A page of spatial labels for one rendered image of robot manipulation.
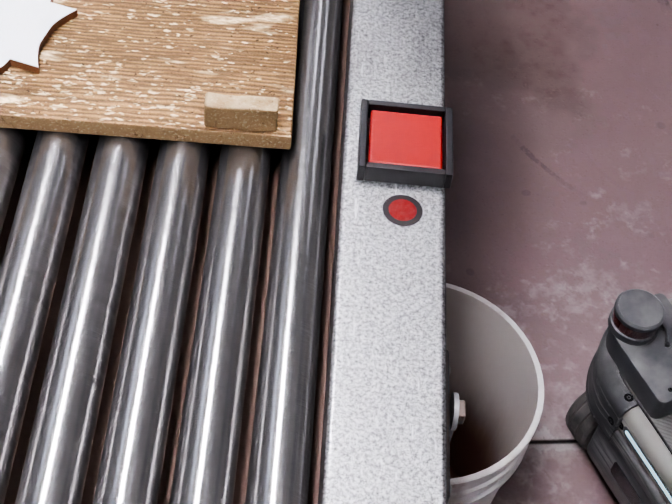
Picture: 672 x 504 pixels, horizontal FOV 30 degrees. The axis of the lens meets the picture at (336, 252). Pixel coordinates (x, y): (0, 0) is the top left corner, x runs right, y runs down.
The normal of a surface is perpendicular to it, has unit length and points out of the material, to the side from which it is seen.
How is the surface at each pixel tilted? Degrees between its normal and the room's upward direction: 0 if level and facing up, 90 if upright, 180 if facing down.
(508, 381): 87
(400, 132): 0
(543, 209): 0
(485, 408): 87
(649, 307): 0
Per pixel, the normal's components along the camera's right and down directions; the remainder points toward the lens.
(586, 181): 0.09, -0.62
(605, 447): -0.90, 0.28
